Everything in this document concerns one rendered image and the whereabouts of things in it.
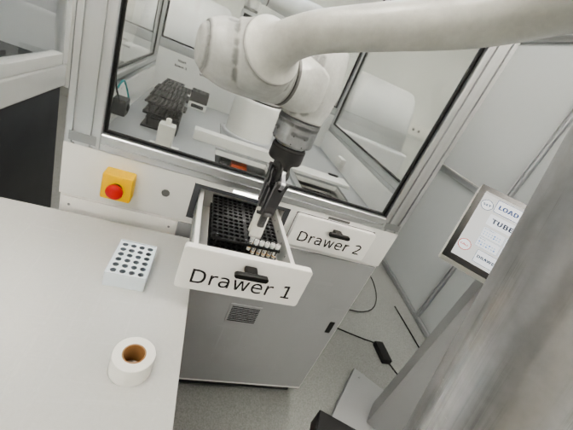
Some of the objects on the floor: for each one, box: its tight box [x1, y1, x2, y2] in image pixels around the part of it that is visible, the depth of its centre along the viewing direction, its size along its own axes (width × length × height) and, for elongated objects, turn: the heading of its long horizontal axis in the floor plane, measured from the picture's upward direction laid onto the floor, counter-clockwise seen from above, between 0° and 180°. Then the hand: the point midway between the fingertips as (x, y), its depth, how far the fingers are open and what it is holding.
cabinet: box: [59, 192, 376, 390], centre depth 158 cm, size 95×103×80 cm
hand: (258, 222), depth 77 cm, fingers closed
